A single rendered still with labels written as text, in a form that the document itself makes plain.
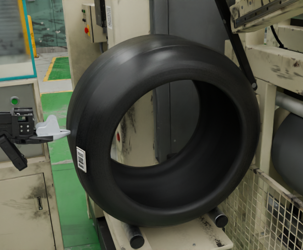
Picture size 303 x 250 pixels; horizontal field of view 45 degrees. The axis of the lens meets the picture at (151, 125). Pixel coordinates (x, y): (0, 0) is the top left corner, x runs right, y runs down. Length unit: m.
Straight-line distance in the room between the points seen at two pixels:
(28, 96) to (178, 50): 0.85
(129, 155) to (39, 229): 0.67
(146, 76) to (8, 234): 1.18
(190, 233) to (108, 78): 0.64
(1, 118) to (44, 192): 0.80
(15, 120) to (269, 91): 0.95
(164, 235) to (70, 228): 1.53
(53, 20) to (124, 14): 8.74
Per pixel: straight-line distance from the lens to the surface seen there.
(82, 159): 0.96
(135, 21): 1.27
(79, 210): 2.93
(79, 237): 2.67
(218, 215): 1.21
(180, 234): 1.31
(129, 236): 1.14
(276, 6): 1.11
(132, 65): 0.93
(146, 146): 1.40
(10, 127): 1.02
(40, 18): 10.00
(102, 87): 0.93
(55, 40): 10.03
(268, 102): 1.51
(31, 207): 1.79
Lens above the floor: 1.62
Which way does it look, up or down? 21 degrees down
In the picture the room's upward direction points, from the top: 2 degrees counter-clockwise
